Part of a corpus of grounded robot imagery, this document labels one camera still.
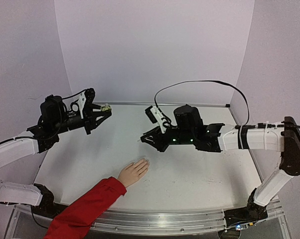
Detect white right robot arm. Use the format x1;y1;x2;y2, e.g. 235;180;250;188
141;105;300;207

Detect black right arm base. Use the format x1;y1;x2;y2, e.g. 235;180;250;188
224;202;268;229

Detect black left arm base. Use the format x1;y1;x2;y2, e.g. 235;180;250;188
31;183;65;219

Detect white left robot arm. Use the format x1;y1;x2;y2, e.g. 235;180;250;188
0;88;112;206

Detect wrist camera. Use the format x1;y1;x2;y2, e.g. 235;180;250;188
77;88;95;119
145;106;171;133

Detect aluminium table edge rail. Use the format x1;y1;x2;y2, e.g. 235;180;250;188
5;199;290;239

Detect yellow nail polish bottle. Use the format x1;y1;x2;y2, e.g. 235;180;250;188
100;104;112;112

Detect mannequin hand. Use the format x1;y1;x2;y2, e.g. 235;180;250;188
117;158;150;188

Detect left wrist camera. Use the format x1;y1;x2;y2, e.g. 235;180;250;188
77;88;95;119

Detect red sleeved forearm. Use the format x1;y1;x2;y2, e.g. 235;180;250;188
44;177;127;239

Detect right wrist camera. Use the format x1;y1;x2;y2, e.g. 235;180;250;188
145;106;171;133

